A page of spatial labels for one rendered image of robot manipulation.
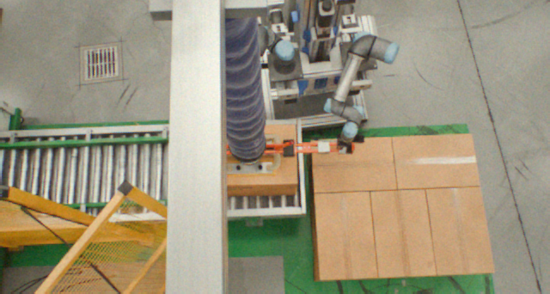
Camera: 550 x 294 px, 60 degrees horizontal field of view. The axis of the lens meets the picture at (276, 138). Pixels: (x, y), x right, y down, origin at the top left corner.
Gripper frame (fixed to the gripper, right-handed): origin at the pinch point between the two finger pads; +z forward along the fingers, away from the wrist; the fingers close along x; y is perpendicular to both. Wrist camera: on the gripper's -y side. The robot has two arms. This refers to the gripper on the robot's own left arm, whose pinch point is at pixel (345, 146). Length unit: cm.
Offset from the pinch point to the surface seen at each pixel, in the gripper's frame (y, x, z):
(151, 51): 155, -124, 107
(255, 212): 59, 33, 48
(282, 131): 39.2, -14.4, 12.9
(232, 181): 72, 18, 13
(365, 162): -21, -3, 54
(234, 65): 56, 11, -140
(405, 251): -44, 61, 54
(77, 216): 147, 45, -36
